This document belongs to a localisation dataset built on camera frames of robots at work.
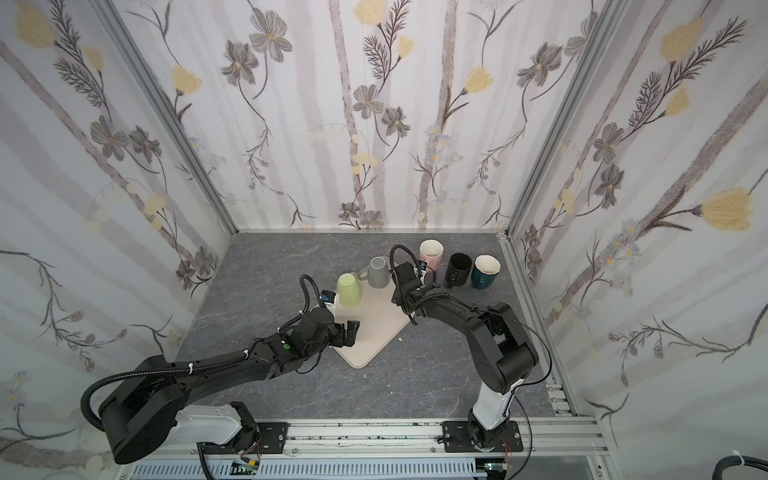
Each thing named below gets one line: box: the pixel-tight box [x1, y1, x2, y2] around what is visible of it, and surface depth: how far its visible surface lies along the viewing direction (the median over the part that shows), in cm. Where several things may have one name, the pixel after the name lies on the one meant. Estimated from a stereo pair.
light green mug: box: [336, 272, 363, 308], surface depth 95 cm
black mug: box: [445, 252, 473, 289], surface depth 103 cm
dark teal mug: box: [471, 254, 502, 290], surface depth 100 cm
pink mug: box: [418, 238, 445, 271], surface depth 105 cm
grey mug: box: [358, 256, 390, 289], surface depth 101 cm
